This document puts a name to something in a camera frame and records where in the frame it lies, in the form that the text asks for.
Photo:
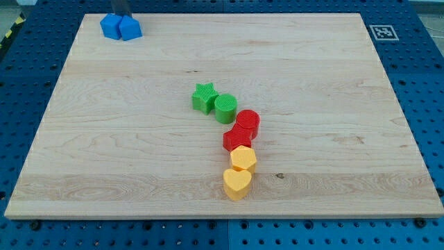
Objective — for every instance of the red star block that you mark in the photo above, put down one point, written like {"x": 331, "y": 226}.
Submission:
{"x": 237, "y": 136}

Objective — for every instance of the green star block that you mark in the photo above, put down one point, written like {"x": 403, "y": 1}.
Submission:
{"x": 203, "y": 97}

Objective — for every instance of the blue cube block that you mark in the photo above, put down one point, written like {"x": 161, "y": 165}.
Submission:
{"x": 110, "y": 26}

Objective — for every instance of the green cylinder block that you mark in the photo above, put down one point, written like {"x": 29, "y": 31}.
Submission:
{"x": 225, "y": 108}

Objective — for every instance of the red cylinder block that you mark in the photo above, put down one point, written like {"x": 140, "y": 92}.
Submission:
{"x": 249, "y": 119}

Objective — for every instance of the yellow hexagon block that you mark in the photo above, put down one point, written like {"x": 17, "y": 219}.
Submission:
{"x": 243, "y": 158}

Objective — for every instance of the yellow heart block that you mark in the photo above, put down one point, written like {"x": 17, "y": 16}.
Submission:
{"x": 236, "y": 184}

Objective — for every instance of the light wooden board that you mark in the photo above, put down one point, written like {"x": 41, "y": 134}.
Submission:
{"x": 120, "y": 139}

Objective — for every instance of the grey metal pusher rod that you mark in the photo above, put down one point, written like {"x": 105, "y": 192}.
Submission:
{"x": 121, "y": 7}

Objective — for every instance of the white fiducial marker tag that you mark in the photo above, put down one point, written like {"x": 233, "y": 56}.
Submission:
{"x": 383, "y": 32}

